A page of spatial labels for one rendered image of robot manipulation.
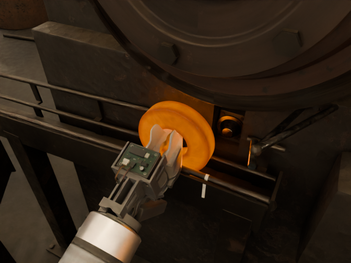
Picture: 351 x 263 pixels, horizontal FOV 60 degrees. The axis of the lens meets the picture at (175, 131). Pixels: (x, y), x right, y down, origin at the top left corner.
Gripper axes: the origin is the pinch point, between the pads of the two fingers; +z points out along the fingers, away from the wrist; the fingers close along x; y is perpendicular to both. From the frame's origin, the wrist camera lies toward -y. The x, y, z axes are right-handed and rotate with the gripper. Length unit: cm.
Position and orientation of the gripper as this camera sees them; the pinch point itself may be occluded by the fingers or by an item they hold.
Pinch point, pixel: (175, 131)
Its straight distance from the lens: 58.4
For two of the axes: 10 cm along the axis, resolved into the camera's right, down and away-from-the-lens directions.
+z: 4.4, -7.7, 4.6
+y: -1.2, -5.6, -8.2
